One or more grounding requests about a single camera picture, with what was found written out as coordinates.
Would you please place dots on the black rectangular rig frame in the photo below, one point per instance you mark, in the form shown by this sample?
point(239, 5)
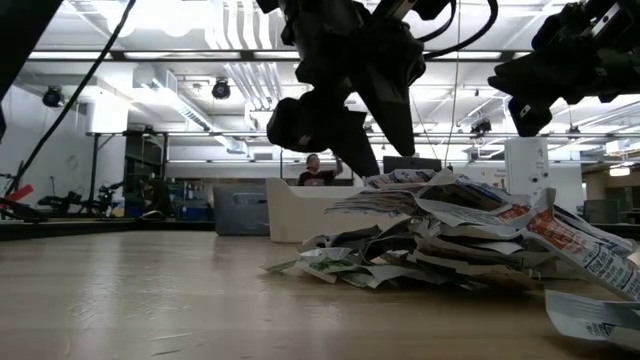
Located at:
point(280, 160)

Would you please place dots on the black ceiling spotlight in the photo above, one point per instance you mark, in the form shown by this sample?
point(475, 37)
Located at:
point(53, 97)
point(481, 127)
point(221, 89)

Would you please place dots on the black aluminium table frame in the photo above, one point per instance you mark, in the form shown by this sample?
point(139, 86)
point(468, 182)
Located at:
point(75, 229)

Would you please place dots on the red background object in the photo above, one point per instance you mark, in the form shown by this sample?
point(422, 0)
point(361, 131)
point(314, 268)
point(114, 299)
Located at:
point(22, 192)

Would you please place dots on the black background robot arm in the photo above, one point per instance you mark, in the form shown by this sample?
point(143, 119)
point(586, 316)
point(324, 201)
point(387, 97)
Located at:
point(60, 202)

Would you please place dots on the glowing wall lamp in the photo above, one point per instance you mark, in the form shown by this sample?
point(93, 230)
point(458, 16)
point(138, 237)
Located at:
point(620, 171)

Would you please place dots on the tall black rig frame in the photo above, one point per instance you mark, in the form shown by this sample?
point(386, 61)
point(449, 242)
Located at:
point(94, 165)

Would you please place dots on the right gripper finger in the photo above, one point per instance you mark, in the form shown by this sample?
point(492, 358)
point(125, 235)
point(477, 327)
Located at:
point(545, 77)
point(530, 117)

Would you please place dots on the white packet small logo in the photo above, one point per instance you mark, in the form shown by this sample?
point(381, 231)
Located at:
point(590, 315)

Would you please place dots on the white square column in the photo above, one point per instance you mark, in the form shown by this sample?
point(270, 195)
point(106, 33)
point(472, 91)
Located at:
point(522, 165)

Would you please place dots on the packet blue red print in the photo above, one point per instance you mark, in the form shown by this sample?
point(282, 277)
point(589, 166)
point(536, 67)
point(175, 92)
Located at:
point(402, 177)

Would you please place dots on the LED light bar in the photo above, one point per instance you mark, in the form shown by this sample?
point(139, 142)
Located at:
point(70, 55)
point(275, 55)
point(470, 55)
point(180, 55)

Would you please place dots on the white background bottle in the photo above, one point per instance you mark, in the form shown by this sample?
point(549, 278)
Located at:
point(119, 210)

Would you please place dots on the black background machine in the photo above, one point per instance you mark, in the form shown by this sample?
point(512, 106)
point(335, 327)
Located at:
point(155, 200)

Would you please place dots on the packet dark blue print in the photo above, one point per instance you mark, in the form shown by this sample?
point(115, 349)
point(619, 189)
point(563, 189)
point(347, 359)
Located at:
point(595, 235)

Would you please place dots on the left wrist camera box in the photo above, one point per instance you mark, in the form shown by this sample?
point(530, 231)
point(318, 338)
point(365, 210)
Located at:
point(295, 125)

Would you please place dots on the dark translucent plastic bin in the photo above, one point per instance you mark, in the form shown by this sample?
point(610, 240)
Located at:
point(240, 210)

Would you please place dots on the black background monitor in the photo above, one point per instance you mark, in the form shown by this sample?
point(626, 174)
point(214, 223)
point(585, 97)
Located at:
point(410, 163)

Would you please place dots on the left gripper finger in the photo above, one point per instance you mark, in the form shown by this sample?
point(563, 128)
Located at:
point(392, 115)
point(360, 150)

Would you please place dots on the white plastic bin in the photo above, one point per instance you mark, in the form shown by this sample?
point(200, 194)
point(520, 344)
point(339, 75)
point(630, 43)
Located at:
point(295, 215)

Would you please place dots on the dark shaded packet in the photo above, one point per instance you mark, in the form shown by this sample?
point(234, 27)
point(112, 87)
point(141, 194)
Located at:
point(465, 196)

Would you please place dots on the person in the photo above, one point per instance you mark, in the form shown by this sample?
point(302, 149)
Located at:
point(317, 177)

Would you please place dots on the white packet fine text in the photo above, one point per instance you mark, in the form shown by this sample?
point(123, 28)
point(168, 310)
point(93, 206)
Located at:
point(465, 216)

